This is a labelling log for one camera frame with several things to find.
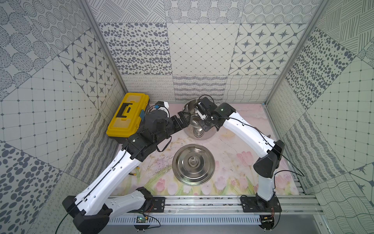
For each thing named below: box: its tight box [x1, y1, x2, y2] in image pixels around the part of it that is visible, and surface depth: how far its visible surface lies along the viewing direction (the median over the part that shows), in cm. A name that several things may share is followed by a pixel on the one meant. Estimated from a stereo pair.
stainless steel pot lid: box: [171, 143, 216, 187], surface depth 90 cm
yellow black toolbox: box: [106, 92, 150, 144], surface depth 95 cm
